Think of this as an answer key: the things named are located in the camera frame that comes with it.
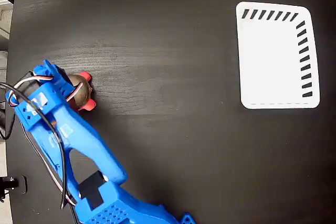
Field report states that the red turtle toy gold shell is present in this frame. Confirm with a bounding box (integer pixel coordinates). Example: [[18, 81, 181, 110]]
[[68, 71, 96, 112]]

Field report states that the white plastic basket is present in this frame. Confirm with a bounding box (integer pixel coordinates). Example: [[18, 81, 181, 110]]
[[235, 1, 321, 110]]

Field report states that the black table clamp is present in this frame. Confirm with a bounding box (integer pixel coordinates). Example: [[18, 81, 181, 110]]
[[0, 175, 28, 196]]

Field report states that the white and red servo cable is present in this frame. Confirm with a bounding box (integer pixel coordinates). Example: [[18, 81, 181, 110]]
[[8, 75, 85, 206]]

